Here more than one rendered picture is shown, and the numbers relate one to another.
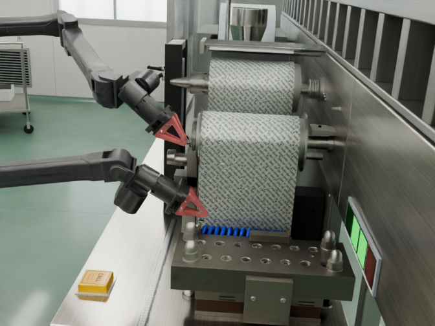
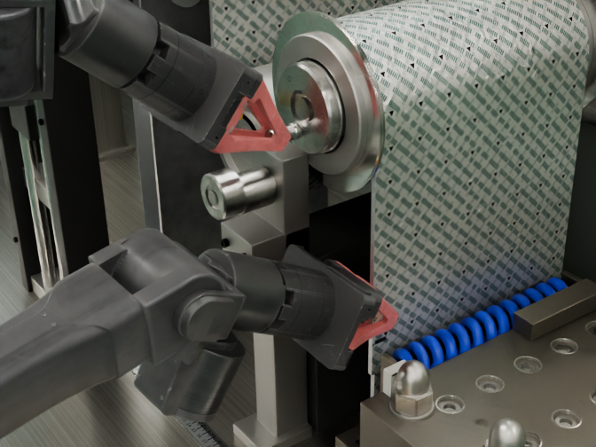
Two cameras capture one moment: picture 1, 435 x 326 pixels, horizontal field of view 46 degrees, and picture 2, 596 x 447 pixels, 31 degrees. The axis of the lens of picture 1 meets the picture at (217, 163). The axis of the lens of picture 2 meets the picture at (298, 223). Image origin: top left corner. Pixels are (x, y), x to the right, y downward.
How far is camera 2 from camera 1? 0.82 m
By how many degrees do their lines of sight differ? 35
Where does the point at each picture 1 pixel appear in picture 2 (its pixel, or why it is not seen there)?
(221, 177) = (425, 205)
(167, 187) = (314, 293)
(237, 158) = (463, 137)
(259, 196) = (505, 216)
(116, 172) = (204, 319)
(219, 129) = (413, 67)
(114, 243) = not seen: outside the picture
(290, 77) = not seen: outside the picture
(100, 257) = not seen: outside the picture
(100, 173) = (143, 344)
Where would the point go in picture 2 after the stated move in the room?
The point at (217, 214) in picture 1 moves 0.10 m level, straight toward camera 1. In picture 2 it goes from (417, 306) to (501, 362)
